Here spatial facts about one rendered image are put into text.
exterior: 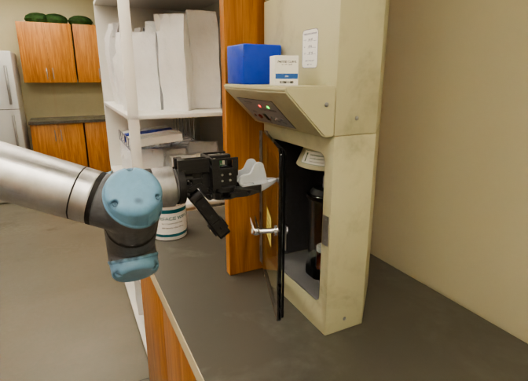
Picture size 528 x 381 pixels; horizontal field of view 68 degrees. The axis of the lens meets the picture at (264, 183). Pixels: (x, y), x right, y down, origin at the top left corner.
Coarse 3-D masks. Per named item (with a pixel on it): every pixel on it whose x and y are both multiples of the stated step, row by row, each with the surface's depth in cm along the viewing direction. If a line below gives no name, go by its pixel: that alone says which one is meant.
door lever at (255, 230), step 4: (252, 216) 93; (252, 220) 91; (256, 220) 91; (252, 224) 88; (256, 224) 88; (252, 228) 87; (256, 228) 86; (264, 228) 87; (268, 228) 87; (272, 228) 87; (252, 232) 86; (256, 232) 86; (260, 232) 86; (264, 232) 86; (268, 232) 86; (272, 232) 86
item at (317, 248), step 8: (312, 200) 98; (312, 208) 100; (320, 208) 98; (312, 216) 100; (320, 216) 98; (312, 224) 100; (320, 224) 99; (312, 232) 101; (320, 232) 99; (312, 240) 101; (320, 240) 100; (312, 248) 102; (320, 248) 100; (312, 256) 102; (320, 256) 101; (312, 264) 103; (320, 264) 101
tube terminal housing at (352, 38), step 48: (288, 0) 89; (336, 0) 74; (384, 0) 78; (288, 48) 92; (336, 48) 76; (384, 48) 90; (336, 96) 78; (336, 144) 81; (336, 192) 84; (336, 240) 87; (288, 288) 106; (336, 288) 90
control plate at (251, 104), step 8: (248, 104) 97; (256, 104) 92; (264, 104) 88; (272, 104) 84; (256, 112) 98; (264, 112) 93; (272, 112) 89; (280, 112) 84; (264, 120) 99; (272, 120) 94; (288, 120) 85
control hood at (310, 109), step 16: (240, 96) 96; (256, 96) 87; (272, 96) 80; (288, 96) 73; (304, 96) 75; (320, 96) 76; (288, 112) 81; (304, 112) 76; (320, 112) 77; (288, 128) 90; (304, 128) 83; (320, 128) 78
